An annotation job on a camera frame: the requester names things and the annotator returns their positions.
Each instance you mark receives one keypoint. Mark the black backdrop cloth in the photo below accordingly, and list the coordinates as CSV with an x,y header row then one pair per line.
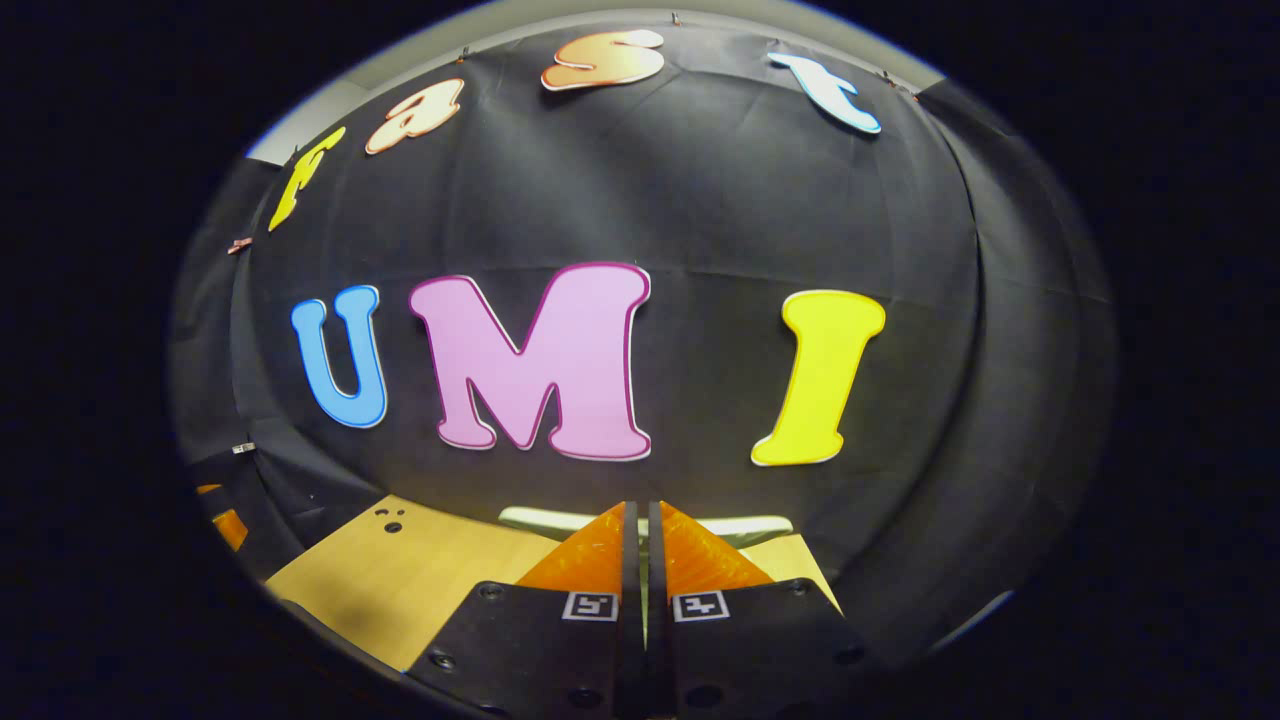
x,y
700,200

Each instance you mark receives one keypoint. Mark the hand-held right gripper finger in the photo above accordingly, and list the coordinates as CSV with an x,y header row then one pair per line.
x,y
631,620
656,620

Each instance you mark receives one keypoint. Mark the pale green garbage bin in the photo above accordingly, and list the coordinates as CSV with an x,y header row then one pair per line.
x,y
545,521

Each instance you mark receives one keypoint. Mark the wooden desktop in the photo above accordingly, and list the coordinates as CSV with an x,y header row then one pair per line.
x,y
420,580

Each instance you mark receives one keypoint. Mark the red cloth clip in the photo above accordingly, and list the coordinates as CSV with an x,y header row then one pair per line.
x,y
240,245

